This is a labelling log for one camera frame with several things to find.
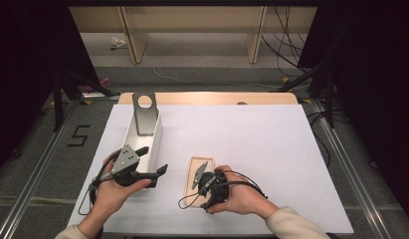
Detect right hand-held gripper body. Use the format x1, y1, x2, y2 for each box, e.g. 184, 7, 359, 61
191, 160, 230, 209

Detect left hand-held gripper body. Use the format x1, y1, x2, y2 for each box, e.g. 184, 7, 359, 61
110, 143, 159, 189

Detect white plastic storage box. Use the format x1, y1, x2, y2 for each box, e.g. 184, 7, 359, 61
120, 108, 163, 191

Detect peach phone case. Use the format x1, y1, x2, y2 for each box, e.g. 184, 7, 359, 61
183, 155, 216, 209

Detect person's right hand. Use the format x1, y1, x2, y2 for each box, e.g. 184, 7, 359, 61
207, 164, 280, 221

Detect person's left hand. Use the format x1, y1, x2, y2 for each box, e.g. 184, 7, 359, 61
91, 150, 152, 218

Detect white table sheet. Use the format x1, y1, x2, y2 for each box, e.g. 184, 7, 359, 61
67, 104, 355, 235

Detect pink packet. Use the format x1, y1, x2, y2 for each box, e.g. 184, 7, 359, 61
85, 77, 113, 94

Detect black metal stand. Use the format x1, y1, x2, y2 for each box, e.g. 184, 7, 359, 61
52, 71, 121, 133
271, 66, 335, 129

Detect crumpled white paper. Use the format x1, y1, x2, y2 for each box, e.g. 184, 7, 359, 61
109, 36, 128, 51

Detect dark curtain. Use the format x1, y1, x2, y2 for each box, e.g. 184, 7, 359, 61
0, 6, 101, 173
298, 0, 409, 217

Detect light wooden shelf unit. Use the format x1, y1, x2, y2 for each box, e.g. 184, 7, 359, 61
69, 6, 318, 65

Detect right hand-held gripper cable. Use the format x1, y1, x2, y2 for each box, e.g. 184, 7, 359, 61
177, 169, 269, 210

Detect hand-held gripper cable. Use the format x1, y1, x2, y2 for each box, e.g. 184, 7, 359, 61
177, 169, 269, 210
77, 155, 121, 217

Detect left hand-held gripper cable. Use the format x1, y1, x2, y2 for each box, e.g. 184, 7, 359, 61
77, 155, 121, 217

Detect white floor cable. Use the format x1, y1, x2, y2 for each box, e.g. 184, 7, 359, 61
151, 67, 283, 89

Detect aluminium floor rail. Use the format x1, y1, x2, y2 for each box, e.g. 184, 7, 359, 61
0, 99, 82, 239
310, 99, 392, 239

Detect black floor cables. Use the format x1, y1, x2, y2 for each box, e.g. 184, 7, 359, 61
261, 6, 312, 78

